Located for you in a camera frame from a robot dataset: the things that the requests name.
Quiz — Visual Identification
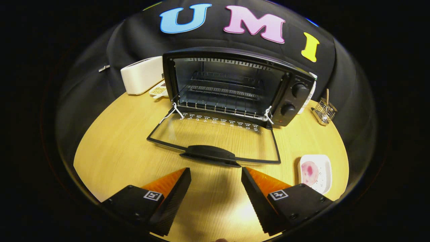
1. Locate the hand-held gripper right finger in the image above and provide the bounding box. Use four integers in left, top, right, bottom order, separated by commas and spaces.
241, 167, 334, 236

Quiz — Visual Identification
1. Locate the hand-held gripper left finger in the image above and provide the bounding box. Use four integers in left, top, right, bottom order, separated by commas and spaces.
102, 167, 192, 237

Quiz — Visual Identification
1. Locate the pink ham slice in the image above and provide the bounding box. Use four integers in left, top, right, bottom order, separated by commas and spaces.
301, 161, 319, 187

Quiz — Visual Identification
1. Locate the white square plate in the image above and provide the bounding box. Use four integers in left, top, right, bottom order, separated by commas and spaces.
298, 154, 333, 195

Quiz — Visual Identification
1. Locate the black toaster oven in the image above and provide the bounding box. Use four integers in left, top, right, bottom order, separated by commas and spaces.
146, 47, 317, 168

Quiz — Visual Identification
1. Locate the white bread toaster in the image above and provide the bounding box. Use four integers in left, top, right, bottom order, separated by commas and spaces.
120, 56, 165, 95

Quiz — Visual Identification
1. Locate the small dish of beans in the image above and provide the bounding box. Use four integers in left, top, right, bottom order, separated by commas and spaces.
149, 82, 169, 99

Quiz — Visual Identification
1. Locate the white green drink bottle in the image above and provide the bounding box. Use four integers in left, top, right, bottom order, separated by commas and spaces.
297, 72, 317, 115

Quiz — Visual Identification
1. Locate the black backdrop cloth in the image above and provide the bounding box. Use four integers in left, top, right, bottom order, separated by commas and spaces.
55, 0, 378, 162

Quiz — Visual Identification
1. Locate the wire oven rack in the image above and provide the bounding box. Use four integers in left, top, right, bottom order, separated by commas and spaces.
175, 84, 271, 121

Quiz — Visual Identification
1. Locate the metal wire holder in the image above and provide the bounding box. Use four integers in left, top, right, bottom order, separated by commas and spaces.
311, 97, 338, 126

